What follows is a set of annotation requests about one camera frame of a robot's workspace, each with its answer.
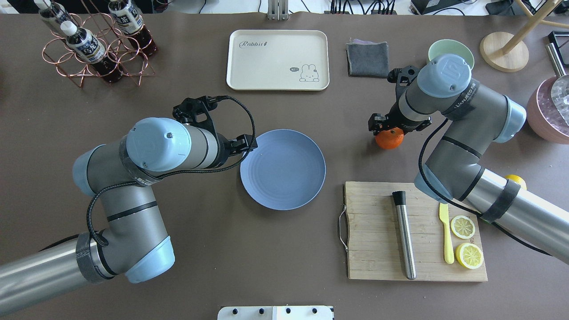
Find metal ice scoop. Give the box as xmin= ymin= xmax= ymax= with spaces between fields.
xmin=546 ymin=43 xmax=569 ymax=123

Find lemon half slice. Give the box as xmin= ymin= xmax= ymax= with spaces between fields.
xmin=450 ymin=215 xmax=476 ymax=240
xmin=455 ymin=243 xmax=484 ymax=269

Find copper wire bottle rack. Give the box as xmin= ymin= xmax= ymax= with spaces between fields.
xmin=41 ymin=0 xmax=155 ymax=88

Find mint green bowl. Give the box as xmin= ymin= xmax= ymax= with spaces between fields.
xmin=428 ymin=39 xmax=475 ymax=70

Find white mounting plate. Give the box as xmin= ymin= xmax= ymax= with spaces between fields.
xmin=217 ymin=305 xmax=335 ymax=320

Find grey folded cloth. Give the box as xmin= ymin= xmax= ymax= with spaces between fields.
xmin=346 ymin=39 xmax=389 ymax=78

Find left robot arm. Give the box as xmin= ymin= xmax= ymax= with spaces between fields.
xmin=1 ymin=96 xmax=257 ymax=316

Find blue plate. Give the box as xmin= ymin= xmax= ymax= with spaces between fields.
xmin=240 ymin=129 xmax=326 ymax=211

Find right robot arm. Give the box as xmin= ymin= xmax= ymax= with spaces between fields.
xmin=368 ymin=53 xmax=569 ymax=263

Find yellow plastic knife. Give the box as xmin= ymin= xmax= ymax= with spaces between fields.
xmin=438 ymin=203 xmax=455 ymax=264

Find wooden cutting board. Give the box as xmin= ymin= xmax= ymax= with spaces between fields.
xmin=344 ymin=181 xmax=488 ymax=282

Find dark drink bottle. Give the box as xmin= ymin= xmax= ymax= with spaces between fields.
xmin=34 ymin=0 xmax=75 ymax=34
xmin=108 ymin=0 xmax=158 ymax=57
xmin=60 ymin=20 xmax=122 ymax=83

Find orange fruit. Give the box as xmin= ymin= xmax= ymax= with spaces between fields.
xmin=375 ymin=128 xmax=405 ymax=150

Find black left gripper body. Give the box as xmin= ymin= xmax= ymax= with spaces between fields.
xmin=172 ymin=95 xmax=258 ymax=158

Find steel muddler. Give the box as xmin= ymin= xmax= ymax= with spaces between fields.
xmin=392 ymin=191 xmax=417 ymax=280

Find cream rabbit tray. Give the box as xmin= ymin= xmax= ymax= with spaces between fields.
xmin=226 ymin=30 xmax=330 ymax=91

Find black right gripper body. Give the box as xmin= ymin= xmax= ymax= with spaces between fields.
xmin=368 ymin=66 xmax=432 ymax=135

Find round wooden rack base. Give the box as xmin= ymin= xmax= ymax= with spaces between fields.
xmin=480 ymin=31 xmax=529 ymax=72

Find black framed tray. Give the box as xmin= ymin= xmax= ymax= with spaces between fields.
xmin=548 ymin=31 xmax=569 ymax=67

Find pink bowl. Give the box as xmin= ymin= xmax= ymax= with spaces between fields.
xmin=526 ymin=76 xmax=569 ymax=144

